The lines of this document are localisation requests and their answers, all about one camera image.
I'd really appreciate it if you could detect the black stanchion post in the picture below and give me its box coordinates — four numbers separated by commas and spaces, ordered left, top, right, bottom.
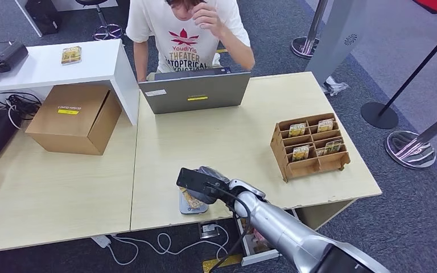
361, 20, 437, 130

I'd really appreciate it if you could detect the wooden card organizer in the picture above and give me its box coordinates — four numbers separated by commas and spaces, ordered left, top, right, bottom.
270, 112, 351, 183

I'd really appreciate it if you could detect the person's left hand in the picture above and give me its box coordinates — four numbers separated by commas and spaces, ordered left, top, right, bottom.
192, 2, 225, 36

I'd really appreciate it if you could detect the grey laptop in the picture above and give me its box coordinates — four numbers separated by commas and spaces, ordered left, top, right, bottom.
138, 68, 252, 115

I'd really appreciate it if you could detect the chrome stanchion post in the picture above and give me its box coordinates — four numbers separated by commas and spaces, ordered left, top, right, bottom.
291, 0, 331, 59
385, 105, 437, 169

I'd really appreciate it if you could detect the white power cable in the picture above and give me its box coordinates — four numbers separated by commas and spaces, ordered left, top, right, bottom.
107, 225, 230, 266

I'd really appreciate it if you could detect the black camera cable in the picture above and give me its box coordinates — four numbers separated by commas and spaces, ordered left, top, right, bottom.
203, 183, 253, 273

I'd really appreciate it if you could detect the brown cardboard box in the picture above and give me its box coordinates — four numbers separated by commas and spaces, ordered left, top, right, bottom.
25, 84, 123, 156

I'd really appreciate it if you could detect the black computer tower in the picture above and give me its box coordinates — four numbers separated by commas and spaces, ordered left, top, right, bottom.
25, 0, 61, 36

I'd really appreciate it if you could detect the person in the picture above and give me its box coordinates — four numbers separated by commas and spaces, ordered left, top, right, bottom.
126, 0, 256, 82

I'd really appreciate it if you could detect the grey card reader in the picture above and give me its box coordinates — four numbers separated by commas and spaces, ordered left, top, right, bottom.
179, 188, 209, 216

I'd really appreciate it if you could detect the yellow card pack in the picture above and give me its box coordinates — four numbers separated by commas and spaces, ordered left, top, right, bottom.
60, 46, 83, 65

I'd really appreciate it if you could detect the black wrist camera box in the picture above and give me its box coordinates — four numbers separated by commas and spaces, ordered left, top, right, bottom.
176, 167, 229, 197

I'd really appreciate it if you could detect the grey kiosk pillar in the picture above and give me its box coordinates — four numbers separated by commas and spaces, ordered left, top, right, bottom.
306, 0, 366, 85

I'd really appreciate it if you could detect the crumpled clear plastic bag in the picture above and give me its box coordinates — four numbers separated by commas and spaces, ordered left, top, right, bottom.
321, 76, 349, 96

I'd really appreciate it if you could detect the white open drawer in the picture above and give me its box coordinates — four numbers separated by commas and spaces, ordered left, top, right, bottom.
235, 216, 282, 267

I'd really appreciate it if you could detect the tan ID card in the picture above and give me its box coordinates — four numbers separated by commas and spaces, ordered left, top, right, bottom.
179, 187, 204, 210

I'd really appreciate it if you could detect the pink plastic bag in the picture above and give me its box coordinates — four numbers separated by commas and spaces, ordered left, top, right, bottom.
252, 227, 268, 246

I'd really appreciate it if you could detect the white desk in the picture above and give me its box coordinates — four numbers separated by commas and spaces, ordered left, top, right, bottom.
15, 0, 119, 38

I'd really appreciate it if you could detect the white power adapter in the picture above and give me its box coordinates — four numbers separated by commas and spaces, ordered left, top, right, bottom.
91, 235, 112, 249

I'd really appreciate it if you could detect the black controller device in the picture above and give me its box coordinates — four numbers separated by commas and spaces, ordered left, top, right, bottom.
0, 40, 29, 78

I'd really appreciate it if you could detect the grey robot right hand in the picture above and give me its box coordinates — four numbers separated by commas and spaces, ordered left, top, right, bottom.
186, 166, 230, 205

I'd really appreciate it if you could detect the black cable bundle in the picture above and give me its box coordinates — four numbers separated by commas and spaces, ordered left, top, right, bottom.
0, 91, 43, 130

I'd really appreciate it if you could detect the metal floor socket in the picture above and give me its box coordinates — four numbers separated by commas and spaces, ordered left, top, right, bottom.
199, 222, 220, 239

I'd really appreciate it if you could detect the black chrome stool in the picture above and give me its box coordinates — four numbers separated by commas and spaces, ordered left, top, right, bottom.
76, 0, 124, 41

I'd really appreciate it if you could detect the white desk shelf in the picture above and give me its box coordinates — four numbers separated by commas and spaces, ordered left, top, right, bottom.
0, 39, 141, 126

